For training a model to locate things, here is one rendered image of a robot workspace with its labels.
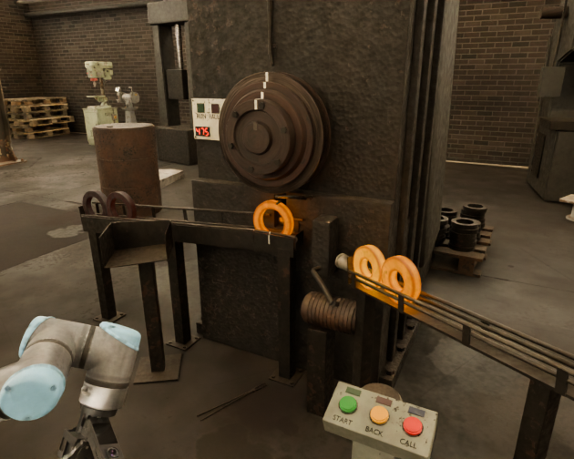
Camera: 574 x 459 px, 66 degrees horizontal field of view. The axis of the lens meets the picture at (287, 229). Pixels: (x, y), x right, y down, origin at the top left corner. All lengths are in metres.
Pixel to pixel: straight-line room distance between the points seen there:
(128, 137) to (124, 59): 6.62
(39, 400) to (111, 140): 3.75
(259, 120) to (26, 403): 1.18
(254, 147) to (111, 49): 9.70
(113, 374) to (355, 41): 1.36
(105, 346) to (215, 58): 1.39
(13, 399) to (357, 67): 1.45
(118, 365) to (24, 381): 0.21
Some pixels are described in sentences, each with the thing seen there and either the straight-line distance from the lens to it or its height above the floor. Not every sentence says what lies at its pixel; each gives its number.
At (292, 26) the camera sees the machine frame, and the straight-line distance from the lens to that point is 1.87.
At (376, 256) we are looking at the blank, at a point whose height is 0.77.
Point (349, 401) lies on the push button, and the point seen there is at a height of 0.61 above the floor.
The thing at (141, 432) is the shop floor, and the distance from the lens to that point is 2.01.
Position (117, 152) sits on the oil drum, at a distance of 4.50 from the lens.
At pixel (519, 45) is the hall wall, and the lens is 7.63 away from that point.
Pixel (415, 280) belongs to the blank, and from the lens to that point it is 1.39.
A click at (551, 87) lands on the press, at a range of 5.56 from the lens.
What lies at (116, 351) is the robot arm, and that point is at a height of 0.79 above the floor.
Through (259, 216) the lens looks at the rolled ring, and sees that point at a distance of 1.88.
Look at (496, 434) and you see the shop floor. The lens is 2.08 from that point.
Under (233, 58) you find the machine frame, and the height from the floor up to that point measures 1.40.
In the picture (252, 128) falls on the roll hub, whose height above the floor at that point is 1.15.
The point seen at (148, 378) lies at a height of 0.01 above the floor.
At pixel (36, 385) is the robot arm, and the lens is 0.89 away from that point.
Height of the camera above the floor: 1.33
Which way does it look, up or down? 19 degrees down
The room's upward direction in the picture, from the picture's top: straight up
